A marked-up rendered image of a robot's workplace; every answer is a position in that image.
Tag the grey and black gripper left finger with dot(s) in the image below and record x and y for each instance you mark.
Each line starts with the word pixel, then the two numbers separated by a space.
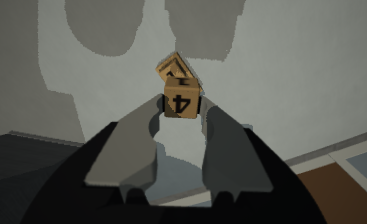
pixel 122 156

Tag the tan rectangular tray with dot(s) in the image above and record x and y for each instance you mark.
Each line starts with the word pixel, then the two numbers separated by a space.
pixel 180 60

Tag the tan wooden cube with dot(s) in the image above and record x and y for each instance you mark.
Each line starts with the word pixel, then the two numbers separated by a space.
pixel 181 97
pixel 172 69

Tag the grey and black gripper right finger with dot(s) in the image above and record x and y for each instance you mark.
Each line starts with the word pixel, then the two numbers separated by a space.
pixel 238 161

